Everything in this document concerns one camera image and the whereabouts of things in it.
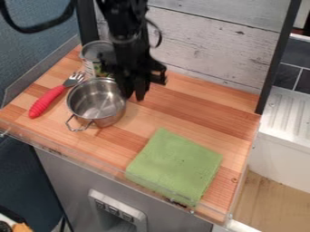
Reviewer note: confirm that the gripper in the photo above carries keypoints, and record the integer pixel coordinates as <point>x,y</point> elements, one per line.
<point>135,65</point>

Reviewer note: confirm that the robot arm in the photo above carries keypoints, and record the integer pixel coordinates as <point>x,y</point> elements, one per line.
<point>125,21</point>

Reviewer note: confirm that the silver pot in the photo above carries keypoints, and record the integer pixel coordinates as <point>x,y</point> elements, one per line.
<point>97,104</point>

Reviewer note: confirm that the silver can with green label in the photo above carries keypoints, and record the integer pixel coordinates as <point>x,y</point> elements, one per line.
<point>89,57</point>

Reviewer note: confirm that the green cloth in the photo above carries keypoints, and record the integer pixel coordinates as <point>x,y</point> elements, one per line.
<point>175,164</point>

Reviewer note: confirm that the white toy kitchen unit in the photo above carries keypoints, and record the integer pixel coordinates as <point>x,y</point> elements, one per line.
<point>284,133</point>

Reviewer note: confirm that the black frame post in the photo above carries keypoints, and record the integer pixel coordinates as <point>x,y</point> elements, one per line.
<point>87,21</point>
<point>278,54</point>

